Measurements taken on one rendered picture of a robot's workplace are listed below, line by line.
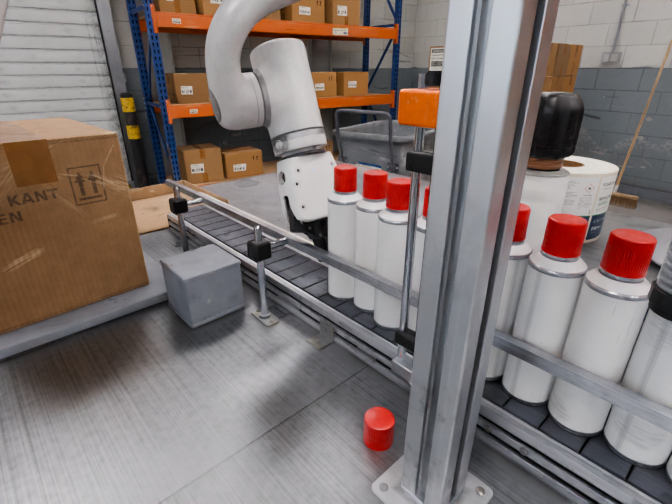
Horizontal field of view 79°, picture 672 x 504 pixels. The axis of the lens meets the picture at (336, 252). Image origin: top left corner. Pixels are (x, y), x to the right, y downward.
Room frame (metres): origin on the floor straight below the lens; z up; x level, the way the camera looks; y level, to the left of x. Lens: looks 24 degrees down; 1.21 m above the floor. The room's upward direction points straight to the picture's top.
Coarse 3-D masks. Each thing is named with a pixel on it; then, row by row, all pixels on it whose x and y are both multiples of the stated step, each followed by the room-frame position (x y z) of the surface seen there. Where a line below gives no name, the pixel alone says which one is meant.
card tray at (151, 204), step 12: (132, 192) 1.21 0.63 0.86; (144, 192) 1.24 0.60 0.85; (156, 192) 1.26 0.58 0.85; (168, 192) 1.29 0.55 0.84; (180, 192) 1.31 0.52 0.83; (204, 192) 1.21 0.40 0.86; (144, 204) 1.18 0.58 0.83; (156, 204) 1.18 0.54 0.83; (168, 204) 1.18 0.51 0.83; (204, 204) 1.18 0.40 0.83; (144, 216) 1.07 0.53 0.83; (156, 216) 1.07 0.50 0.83; (144, 228) 0.98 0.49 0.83; (156, 228) 0.98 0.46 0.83
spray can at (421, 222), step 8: (424, 200) 0.46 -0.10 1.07; (424, 208) 0.45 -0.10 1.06; (424, 216) 0.45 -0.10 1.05; (424, 224) 0.44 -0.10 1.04; (416, 232) 0.45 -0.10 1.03; (424, 232) 0.44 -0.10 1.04; (416, 240) 0.45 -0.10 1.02; (416, 248) 0.45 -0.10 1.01; (416, 256) 0.45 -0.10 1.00; (416, 264) 0.44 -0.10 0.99; (416, 272) 0.44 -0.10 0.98; (416, 280) 0.44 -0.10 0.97; (416, 288) 0.44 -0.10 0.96; (416, 312) 0.44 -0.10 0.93
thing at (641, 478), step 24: (192, 216) 0.94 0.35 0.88; (216, 216) 0.94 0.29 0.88; (240, 240) 0.79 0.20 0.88; (264, 264) 0.67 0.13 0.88; (288, 264) 0.67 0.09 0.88; (312, 264) 0.67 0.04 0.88; (312, 288) 0.58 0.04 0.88; (360, 312) 0.51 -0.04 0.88; (384, 336) 0.45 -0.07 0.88; (504, 408) 0.33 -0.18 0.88; (528, 408) 0.33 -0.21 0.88; (552, 432) 0.29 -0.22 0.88; (600, 456) 0.27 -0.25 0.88; (624, 480) 0.24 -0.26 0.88; (648, 480) 0.24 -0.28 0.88
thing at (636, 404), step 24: (192, 192) 0.86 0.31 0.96; (240, 216) 0.71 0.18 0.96; (288, 240) 0.60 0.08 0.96; (336, 264) 0.52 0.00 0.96; (384, 288) 0.45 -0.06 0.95; (504, 336) 0.34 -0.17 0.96; (528, 360) 0.32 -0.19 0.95; (552, 360) 0.30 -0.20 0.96; (576, 384) 0.28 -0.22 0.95; (600, 384) 0.27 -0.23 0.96; (624, 408) 0.26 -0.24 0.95; (648, 408) 0.25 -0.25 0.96
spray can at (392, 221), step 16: (400, 192) 0.47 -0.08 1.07; (384, 208) 0.50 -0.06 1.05; (400, 208) 0.47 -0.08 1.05; (384, 224) 0.47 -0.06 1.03; (400, 224) 0.46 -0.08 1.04; (384, 240) 0.47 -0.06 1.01; (400, 240) 0.47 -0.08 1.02; (384, 256) 0.47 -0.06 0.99; (400, 256) 0.46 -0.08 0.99; (384, 272) 0.47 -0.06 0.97; (400, 272) 0.47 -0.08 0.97; (384, 304) 0.47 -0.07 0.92; (400, 304) 0.47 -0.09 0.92; (384, 320) 0.47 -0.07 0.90
